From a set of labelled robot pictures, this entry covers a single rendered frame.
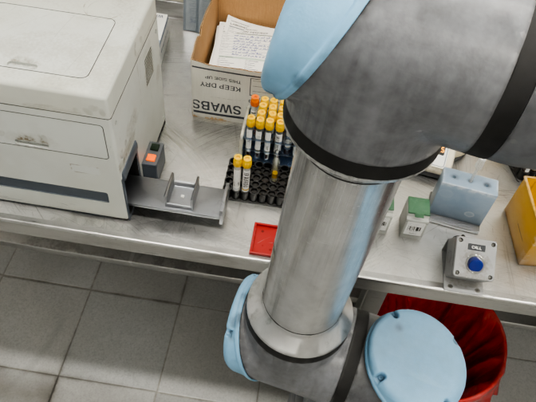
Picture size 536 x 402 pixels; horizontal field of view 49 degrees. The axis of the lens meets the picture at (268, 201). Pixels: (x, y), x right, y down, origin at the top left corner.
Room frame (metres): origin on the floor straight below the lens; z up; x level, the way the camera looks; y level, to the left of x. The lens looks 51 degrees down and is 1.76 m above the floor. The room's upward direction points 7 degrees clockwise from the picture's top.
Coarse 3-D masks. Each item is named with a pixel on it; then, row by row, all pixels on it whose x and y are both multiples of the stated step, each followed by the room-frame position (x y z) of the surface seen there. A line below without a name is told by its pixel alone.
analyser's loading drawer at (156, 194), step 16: (128, 176) 0.69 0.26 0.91; (128, 192) 0.65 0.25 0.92; (144, 192) 0.65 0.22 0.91; (160, 192) 0.66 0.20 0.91; (176, 192) 0.66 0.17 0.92; (192, 192) 0.64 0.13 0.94; (208, 192) 0.67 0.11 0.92; (224, 192) 0.66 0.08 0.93; (160, 208) 0.62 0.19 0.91; (176, 208) 0.63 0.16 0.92; (192, 208) 0.63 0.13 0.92; (208, 208) 0.64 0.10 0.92; (224, 208) 0.64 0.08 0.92
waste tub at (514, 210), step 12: (528, 180) 0.75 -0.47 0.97; (516, 192) 0.75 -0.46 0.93; (528, 192) 0.72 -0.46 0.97; (516, 204) 0.73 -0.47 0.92; (528, 204) 0.70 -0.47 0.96; (516, 216) 0.71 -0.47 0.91; (528, 216) 0.68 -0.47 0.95; (516, 228) 0.69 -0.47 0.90; (528, 228) 0.66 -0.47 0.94; (516, 240) 0.67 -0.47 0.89; (528, 240) 0.64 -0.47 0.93; (516, 252) 0.65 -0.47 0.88; (528, 252) 0.62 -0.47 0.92; (528, 264) 0.62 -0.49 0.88
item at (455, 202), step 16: (448, 176) 0.73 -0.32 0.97; (464, 176) 0.73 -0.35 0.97; (480, 176) 0.74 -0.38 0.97; (432, 192) 0.75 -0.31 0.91; (448, 192) 0.71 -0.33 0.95; (464, 192) 0.71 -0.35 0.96; (480, 192) 0.70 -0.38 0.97; (496, 192) 0.71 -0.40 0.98; (432, 208) 0.71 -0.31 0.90; (448, 208) 0.71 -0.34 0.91; (464, 208) 0.70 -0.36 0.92; (480, 208) 0.70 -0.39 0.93; (448, 224) 0.69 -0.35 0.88; (464, 224) 0.70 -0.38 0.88; (480, 224) 0.70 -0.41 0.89
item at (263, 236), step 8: (256, 224) 0.64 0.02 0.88; (264, 224) 0.64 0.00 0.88; (256, 232) 0.62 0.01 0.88; (264, 232) 0.63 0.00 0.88; (272, 232) 0.63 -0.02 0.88; (256, 240) 0.61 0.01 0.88; (264, 240) 0.61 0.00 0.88; (272, 240) 0.61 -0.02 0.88; (256, 248) 0.59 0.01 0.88; (264, 248) 0.59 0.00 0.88; (272, 248) 0.59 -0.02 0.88; (264, 256) 0.57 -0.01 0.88
